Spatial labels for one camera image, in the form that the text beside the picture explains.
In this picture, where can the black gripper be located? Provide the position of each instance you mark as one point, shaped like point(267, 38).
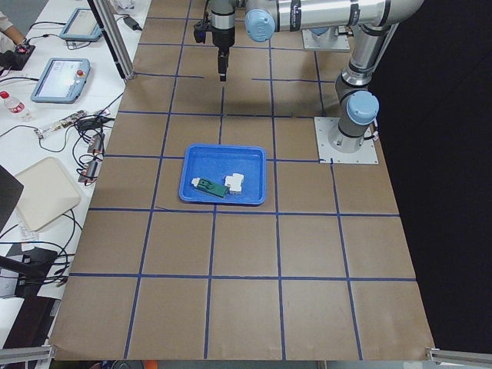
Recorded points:
point(222, 37)

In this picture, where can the black power adapter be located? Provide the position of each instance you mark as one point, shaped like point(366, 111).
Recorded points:
point(132, 24)

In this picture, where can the blue plastic tray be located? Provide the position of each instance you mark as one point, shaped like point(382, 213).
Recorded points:
point(215, 162)

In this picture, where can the white circuit breaker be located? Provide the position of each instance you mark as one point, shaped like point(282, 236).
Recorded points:
point(234, 183)

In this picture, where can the green white relay module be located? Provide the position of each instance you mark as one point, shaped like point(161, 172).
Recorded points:
point(209, 187)

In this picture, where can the far teach pendant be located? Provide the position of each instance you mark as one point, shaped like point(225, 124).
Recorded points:
point(81, 27)

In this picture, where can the teach pendant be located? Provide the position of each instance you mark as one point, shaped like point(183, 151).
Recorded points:
point(81, 27)
point(62, 81)

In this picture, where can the near teach pendant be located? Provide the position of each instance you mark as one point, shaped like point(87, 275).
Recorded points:
point(62, 81)

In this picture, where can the plastic water bottle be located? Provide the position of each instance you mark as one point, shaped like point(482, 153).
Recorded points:
point(15, 106)

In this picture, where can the beige plastic tray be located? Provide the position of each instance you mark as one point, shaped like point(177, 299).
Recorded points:
point(49, 191)

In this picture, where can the black laptop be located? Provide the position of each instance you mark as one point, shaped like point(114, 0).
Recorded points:
point(10, 192)

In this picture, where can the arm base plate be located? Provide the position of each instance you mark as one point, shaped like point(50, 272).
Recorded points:
point(339, 44)
point(335, 148)

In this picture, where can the aluminium frame post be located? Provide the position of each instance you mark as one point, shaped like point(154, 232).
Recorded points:
point(106, 22)

